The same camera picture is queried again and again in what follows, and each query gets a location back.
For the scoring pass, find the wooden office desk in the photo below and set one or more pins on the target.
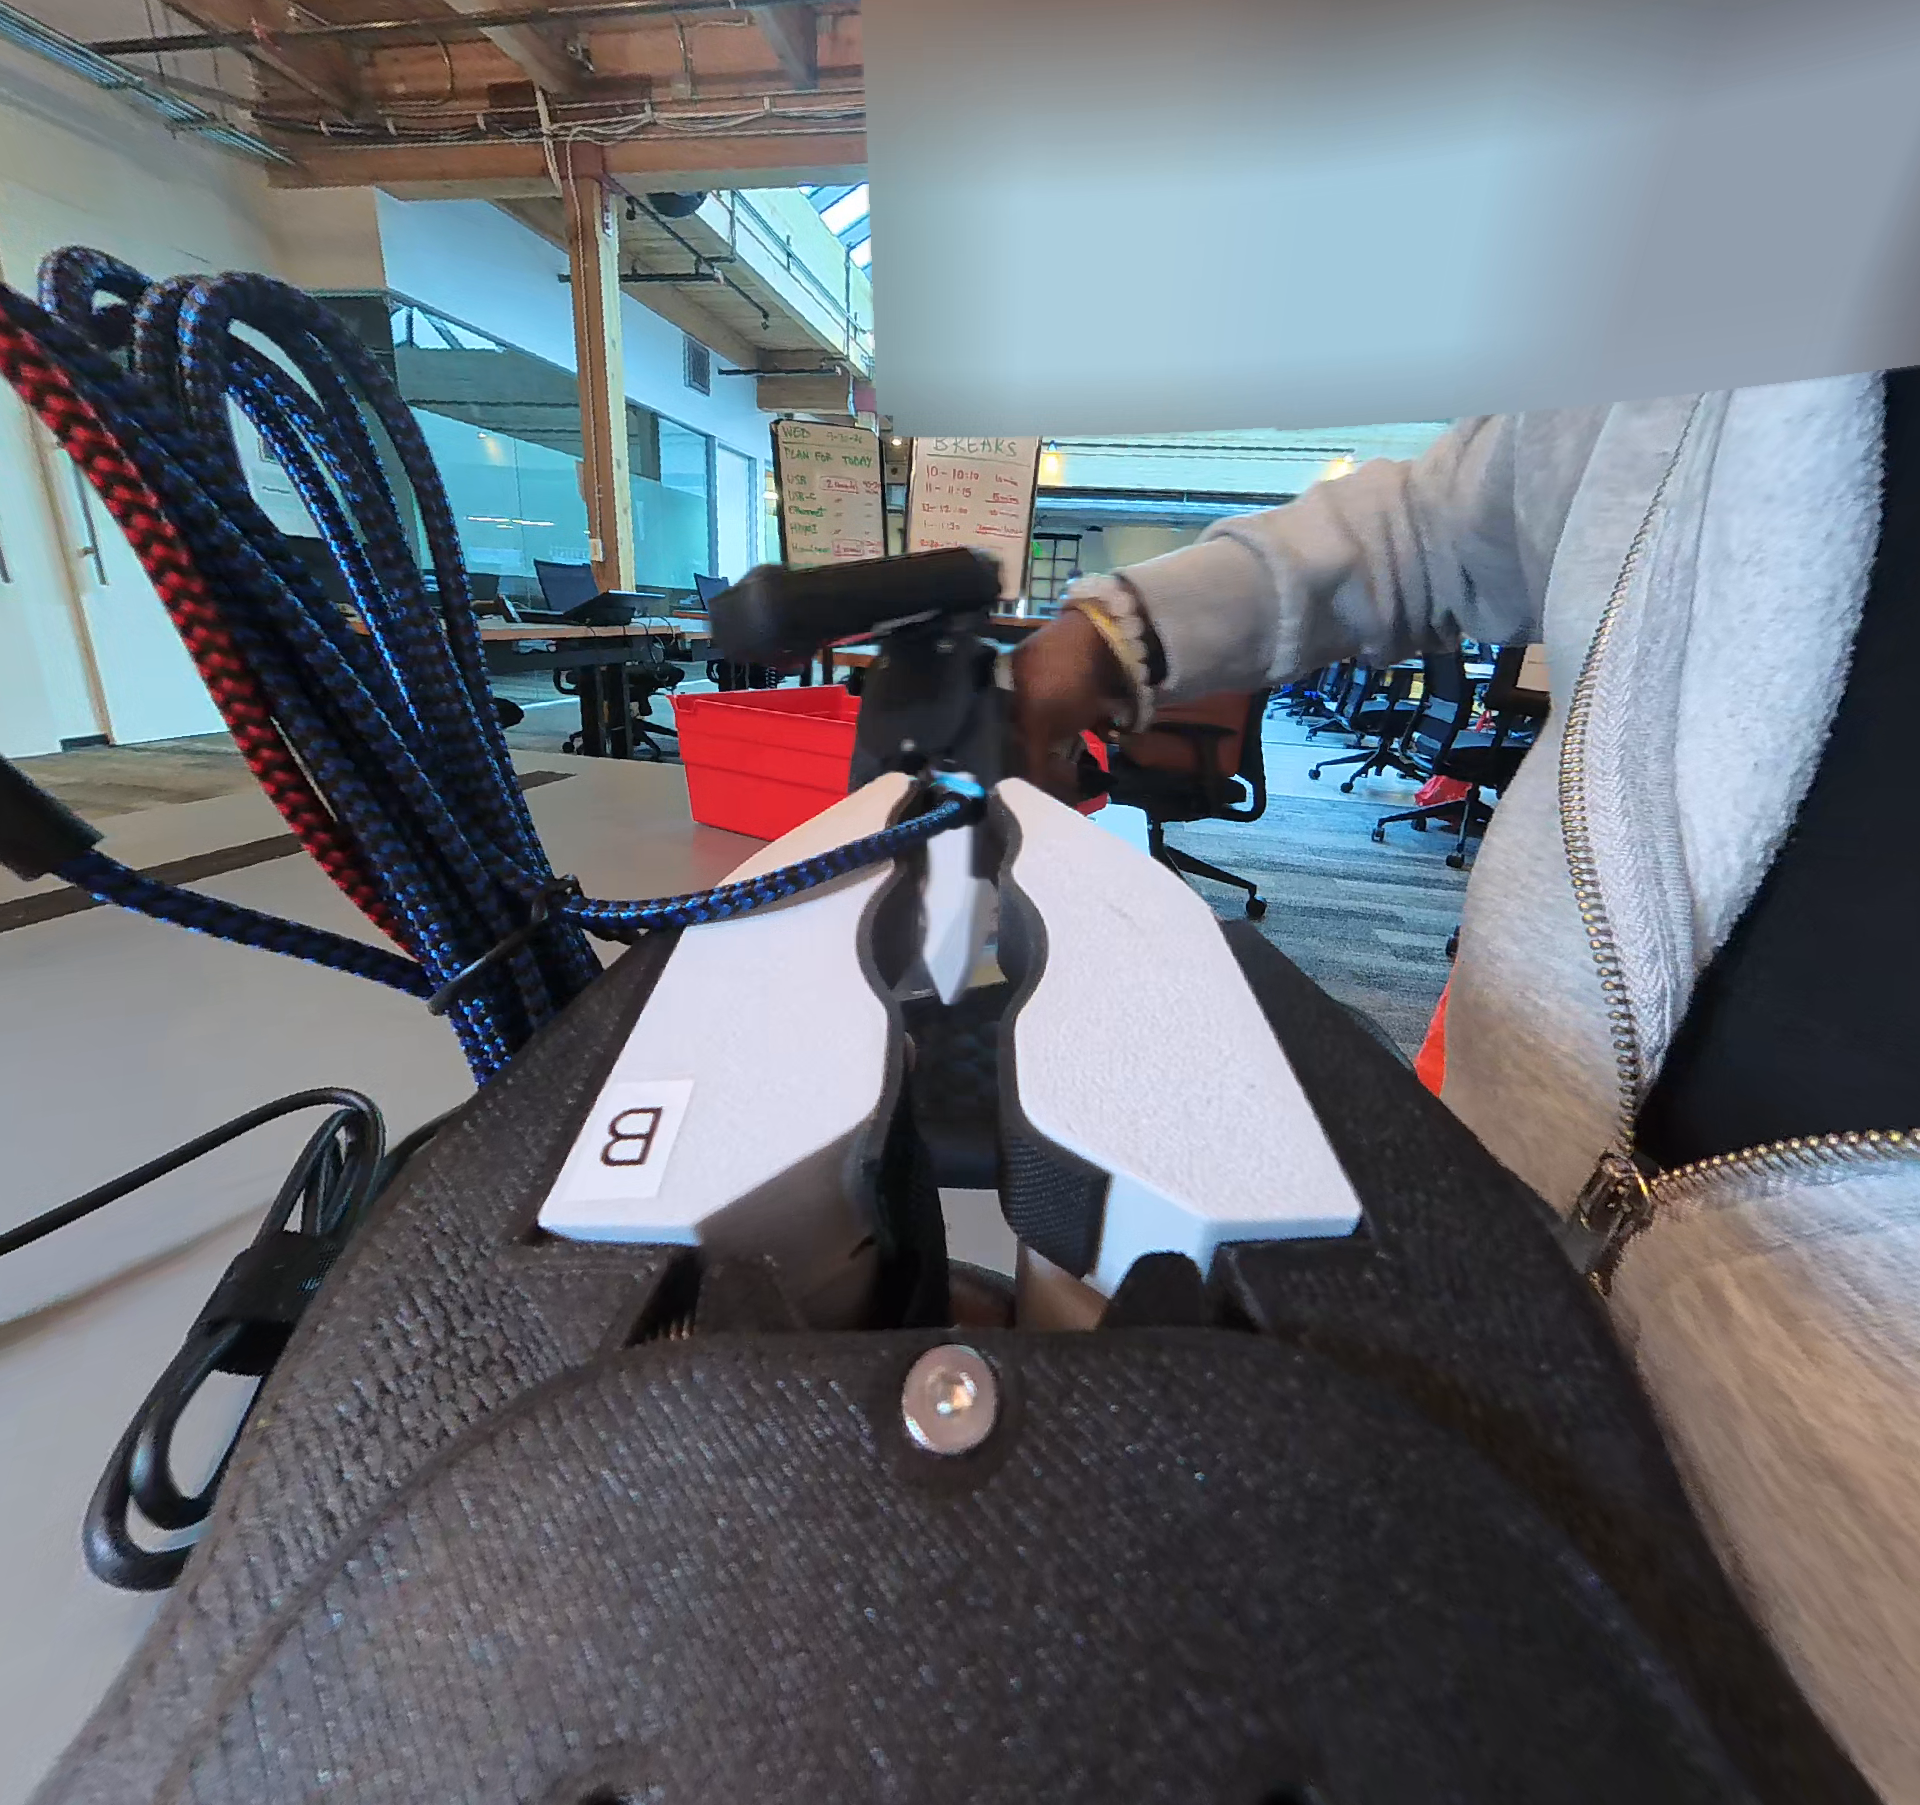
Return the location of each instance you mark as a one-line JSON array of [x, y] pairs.
[[585, 630]]

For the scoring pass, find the red plastic bin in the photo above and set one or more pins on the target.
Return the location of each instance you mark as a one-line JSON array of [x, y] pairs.
[[765, 762]]

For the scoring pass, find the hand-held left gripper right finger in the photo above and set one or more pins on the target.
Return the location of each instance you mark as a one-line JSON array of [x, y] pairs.
[[1184, 1056]]

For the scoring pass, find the person's right hand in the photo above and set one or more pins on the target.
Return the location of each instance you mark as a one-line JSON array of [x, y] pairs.
[[1064, 686]]

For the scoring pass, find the black adapter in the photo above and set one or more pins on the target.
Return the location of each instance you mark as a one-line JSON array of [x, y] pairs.
[[33, 823]]

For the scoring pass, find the person's right forearm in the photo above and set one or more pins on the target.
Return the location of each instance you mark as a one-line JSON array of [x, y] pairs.
[[1350, 560]]

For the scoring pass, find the wooden pillar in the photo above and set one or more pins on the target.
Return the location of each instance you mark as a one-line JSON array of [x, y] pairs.
[[601, 395]]

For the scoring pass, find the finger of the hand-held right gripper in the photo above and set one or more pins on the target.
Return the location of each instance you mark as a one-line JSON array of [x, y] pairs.
[[956, 921]]

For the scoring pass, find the white paper flip chart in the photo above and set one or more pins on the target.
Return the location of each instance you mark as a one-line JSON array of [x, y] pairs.
[[970, 492]]

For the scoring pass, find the person's grey hoodie torso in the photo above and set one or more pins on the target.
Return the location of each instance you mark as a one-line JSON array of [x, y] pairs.
[[1725, 860]]

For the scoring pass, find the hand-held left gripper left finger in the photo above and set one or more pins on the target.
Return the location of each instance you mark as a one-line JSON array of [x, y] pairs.
[[751, 1071]]

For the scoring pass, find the orange object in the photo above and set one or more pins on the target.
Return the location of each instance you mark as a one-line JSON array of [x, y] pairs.
[[1435, 1043]]

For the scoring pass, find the row of black office chairs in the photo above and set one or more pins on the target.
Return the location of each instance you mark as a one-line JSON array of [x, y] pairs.
[[1410, 724]]

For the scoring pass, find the brown back office chair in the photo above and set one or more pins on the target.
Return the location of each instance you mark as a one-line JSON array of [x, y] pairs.
[[1200, 784]]

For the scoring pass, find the black framed whiteboard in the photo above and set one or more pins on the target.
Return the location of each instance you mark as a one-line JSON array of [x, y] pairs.
[[825, 485]]

